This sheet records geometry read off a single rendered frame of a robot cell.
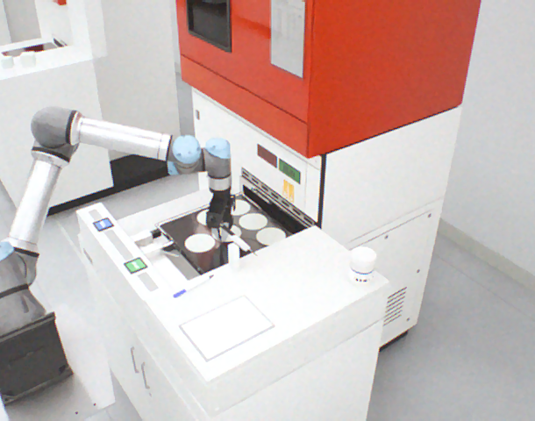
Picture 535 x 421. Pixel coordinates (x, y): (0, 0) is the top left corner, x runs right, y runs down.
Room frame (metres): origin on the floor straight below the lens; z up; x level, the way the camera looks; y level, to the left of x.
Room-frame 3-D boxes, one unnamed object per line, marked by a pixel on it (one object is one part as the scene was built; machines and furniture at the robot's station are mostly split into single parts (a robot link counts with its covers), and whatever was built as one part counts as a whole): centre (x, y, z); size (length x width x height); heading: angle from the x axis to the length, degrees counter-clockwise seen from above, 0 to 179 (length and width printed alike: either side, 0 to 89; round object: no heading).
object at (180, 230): (1.55, 0.13, 0.90); 0.34 x 0.34 x 0.01; 35
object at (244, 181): (1.69, -0.04, 0.89); 0.44 x 0.02 x 0.10; 35
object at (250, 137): (1.84, 0.06, 1.02); 0.82 x 0.03 x 0.40; 35
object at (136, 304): (1.40, 0.46, 0.89); 0.55 x 0.09 x 0.14; 35
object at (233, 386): (1.18, -0.02, 0.89); 0.62 x 0.35 x 0.14; 125
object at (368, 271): (1.23, -0.28, 1.01); 0.07 x 0.07 x 0.10
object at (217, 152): (1.50, 0.14, 1.22); 0.09 x 0.08 x 0.11; 102
